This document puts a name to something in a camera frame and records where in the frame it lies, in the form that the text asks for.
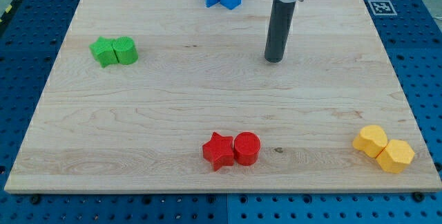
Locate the white fiducial marker tag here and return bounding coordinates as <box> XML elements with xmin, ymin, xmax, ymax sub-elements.
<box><xmin>368</xmin><ymin>0</ymin><xmax>397</xmax><ymax>16</ymax></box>

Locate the light wooden board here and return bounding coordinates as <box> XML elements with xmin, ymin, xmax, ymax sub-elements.
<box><xmin>5</xmin><ymin>0</ymin><xmax>441</xmax><ymax>194</ymax></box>

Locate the yellow heart block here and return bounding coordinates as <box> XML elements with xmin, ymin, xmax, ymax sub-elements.
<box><xmin>352</xmin><ymin>125</ymin><xmax>388</xmax><ymax>158</ymax></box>

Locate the green cylinder block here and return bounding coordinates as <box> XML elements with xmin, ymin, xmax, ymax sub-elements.
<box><xmin>113</xmin><ymin>36</ymin><xmax>139</xmax><ymax>65</ymax></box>

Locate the yellow hexagon block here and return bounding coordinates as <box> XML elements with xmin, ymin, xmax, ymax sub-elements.
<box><xmin>376</xmin><ymin>140</ymin><xmax>415</xmax><ymax>174</ymax></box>

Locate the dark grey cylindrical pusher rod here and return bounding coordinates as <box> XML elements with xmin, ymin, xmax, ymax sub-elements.
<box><xmin>265</xmin><ymin>0</ymin><xmax>296</xmax><ymax>63</ymax></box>

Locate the green star block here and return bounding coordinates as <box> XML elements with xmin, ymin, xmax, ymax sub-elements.
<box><xmin>89</xmin><ymin>37</ymin><xmax>119</xmax><ymax>68</ymax></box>

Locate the red cylinder block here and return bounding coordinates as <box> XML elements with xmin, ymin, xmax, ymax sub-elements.
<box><xmin>233</xmin><ymin>132</ymin><xmax>261</xmax><ymax>166</ymax></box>

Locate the red star block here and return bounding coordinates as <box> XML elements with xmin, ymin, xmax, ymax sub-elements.
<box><xmin>202</xmin><ymin>132</ymin><xmax>234</xmax><ymax>171</ymax></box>

